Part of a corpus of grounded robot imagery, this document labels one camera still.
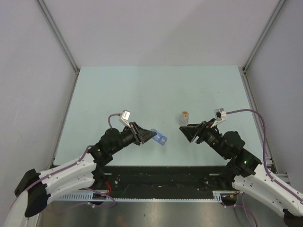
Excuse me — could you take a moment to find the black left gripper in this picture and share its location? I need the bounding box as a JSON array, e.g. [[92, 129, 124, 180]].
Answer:
[[110, 122, 156, 154]]

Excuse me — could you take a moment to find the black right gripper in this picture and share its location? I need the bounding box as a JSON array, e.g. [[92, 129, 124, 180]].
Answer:
[[178, 118, 228, 159]]

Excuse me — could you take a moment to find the clear glass pill bottle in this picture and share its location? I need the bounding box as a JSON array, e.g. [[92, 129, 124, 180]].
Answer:
[[178, 111, 189, 126]]

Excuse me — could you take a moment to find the blue plastic pill organizer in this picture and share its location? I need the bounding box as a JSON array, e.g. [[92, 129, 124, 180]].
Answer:
[[151, 129, 168, 146]]

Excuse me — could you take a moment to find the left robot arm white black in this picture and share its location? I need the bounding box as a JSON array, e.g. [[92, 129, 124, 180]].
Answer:
[[14, 122, 157, 218]]

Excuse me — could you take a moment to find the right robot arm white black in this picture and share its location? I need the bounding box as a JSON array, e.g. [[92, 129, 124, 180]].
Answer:
[[179, 120, 303, 227]]

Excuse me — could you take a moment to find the grey aluminium corner profile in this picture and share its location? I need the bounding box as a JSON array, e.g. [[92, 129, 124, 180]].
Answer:
[[241, 0, 288, 73]]

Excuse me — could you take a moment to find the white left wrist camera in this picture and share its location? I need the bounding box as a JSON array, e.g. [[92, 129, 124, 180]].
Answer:
[[119, 110, 131, 128]]

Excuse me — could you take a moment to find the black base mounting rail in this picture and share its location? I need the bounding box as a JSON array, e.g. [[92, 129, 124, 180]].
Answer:
[[90, 166, 237, 199]]

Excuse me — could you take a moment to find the white slotted cable duct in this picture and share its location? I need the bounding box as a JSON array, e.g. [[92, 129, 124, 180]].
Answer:
[[56, 190, 237, 203]]

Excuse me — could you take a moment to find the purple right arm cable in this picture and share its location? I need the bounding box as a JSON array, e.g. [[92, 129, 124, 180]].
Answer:
[[224, 109, 303, 227]]

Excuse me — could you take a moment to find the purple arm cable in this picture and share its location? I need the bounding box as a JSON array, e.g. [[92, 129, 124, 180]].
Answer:
[[9, 113, 121, 213], [224, 109, 303, 227]]

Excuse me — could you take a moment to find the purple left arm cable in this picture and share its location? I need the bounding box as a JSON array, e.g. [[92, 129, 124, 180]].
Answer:
[[9, 113, 121, 213]]

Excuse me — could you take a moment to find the left aluminium frame profile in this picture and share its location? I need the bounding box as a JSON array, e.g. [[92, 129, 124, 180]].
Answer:
[[35, 0, 80, 74]]

